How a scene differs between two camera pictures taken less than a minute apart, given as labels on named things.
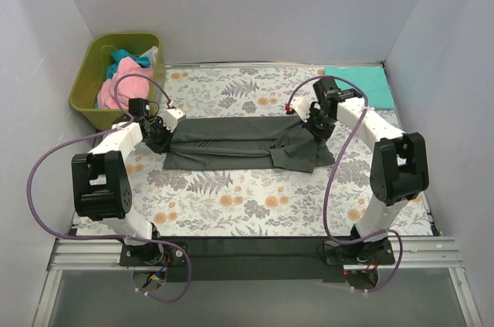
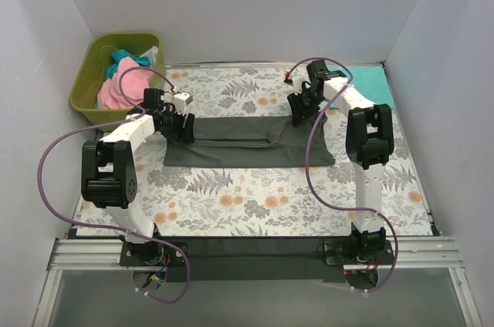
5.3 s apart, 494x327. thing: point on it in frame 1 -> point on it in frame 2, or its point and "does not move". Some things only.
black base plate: [259, 259] does not move
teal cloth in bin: [119, 55] does not move
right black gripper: [320, 130] -> [302, 101]
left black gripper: [157, 142] -> [184, 126]
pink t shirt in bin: [127, 87] does not move
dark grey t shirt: [267, 143] does not move
